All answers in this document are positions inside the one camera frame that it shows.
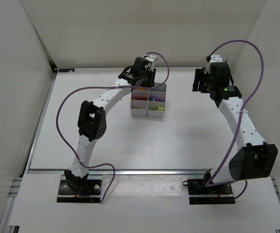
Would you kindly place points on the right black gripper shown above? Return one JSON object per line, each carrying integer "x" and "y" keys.
{"x": 197, "y": 81}

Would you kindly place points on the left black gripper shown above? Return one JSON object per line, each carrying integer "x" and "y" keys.
{"x": 150, "y": 79}

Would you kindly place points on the red curved base lego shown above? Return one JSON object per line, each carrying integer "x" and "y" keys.
{"x": 142, "y": 99}

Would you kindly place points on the purple butterfly wing lego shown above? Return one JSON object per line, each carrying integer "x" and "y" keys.
{"x": 152, "y": 99}

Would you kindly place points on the green lego brick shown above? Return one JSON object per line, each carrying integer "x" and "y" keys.
{"x": 158, "y": 90}

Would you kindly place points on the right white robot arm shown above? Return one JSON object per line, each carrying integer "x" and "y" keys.
{"x": 254, "y": 158}

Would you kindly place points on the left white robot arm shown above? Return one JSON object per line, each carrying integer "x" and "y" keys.
{"x": 92, "y": 116}

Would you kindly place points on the right white divided container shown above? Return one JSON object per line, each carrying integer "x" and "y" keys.
{"x": 157, "y": 102}

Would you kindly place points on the white divided container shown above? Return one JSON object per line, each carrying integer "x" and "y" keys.
{"x": 139, "y": 108}
{"x": 157, "y": 102}

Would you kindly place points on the left white divided container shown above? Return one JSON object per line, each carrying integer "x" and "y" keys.
{"x": 139, "y": 108}

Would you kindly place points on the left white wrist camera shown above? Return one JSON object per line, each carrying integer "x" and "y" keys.
{"x": 152, "y": 61}

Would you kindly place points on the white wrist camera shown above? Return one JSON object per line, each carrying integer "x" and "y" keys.
{"x": 152, "y": 61}
{"x": 215, "y": 58}

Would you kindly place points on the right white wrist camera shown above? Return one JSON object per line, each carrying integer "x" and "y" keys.
{"x": 215, "y": 58}

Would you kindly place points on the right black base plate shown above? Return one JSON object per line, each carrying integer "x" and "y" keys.
{"x": 201, "y": 195}

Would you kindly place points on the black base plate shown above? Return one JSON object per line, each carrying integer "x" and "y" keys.
{"x": 89, "y": 193}
{"x": 201, "y": 195}

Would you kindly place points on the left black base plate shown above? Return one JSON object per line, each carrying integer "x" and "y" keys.
{"x": 89, "y": 193}

